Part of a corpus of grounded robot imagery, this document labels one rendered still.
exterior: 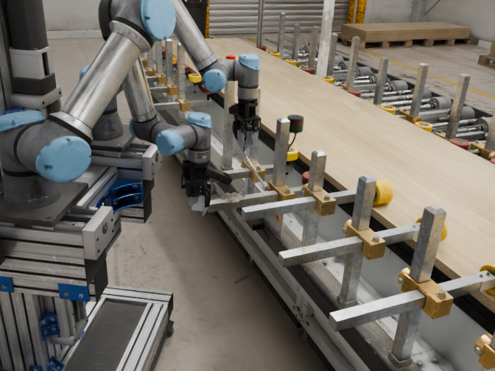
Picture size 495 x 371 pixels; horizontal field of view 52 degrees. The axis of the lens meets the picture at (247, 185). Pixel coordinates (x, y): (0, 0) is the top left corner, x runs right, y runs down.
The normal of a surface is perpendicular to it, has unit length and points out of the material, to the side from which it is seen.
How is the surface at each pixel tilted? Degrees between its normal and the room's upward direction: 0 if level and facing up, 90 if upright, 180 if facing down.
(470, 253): 0
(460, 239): 0
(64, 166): 95
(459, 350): 90
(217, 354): 0
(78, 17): 90
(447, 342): 90
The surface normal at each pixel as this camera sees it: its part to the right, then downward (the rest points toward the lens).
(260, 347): 0.04, -0.90
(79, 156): 0.72, 0.41
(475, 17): -0.92, 0.13
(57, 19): 0.39, 0.43
